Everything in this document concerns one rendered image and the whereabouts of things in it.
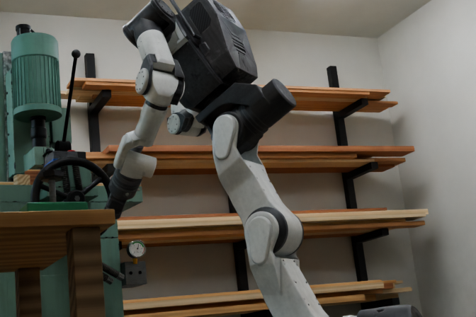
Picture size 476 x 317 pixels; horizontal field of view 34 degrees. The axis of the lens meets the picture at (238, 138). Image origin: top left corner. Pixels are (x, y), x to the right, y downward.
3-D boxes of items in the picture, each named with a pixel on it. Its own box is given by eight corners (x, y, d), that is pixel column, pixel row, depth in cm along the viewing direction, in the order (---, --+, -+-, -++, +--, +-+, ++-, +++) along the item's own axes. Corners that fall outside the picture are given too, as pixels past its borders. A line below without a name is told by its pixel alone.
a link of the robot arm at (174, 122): (207, 144, 297) (227, 90, 291) (179, 142, 288) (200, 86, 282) (190, 131, 305) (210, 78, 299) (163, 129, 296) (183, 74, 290)
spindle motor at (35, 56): (20, 109, 281) (18, 29, 288) (8, 123, 295) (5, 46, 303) (68, 112, 290) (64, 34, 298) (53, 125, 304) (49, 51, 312)
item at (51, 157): (53, 161, 264) (52, 146, 266) (43, 169, 273) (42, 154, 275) (90, 163, 271) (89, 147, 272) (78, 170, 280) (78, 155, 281)
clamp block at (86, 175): (51, 187, 260) (49, 160, 263) (39, 195, 271) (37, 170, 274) (93, 187, 268) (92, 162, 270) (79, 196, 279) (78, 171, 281)
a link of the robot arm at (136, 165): (144, 195, 242) (156, 170, 235) (110, 186, 239) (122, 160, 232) (146, 171, 250) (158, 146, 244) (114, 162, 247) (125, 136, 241)
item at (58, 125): (52, 142, 311) (50, 106, 315) (45, 148, 318) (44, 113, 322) (73, 143, 315) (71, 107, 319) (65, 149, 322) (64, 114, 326)
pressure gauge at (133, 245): (130, 263, 271) (128, 240, 273) (126, 264, 274) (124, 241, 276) (146, 262, 274) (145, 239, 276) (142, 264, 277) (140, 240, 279)
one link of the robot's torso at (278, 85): (303, 110, 249) (275, 68, 256) (285, 101, 238) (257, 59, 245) (239, 163, 257) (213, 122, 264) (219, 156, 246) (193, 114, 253)
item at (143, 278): (126, 284, 271) (125, 261, 273) (112, 289, 281) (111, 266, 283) (148, 283, 275) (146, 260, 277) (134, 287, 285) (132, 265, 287)
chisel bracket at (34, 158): (35, 168, 281) (34, 146, 283) (23, 177, 292) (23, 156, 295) (54, 169, 285) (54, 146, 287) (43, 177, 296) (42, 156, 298)
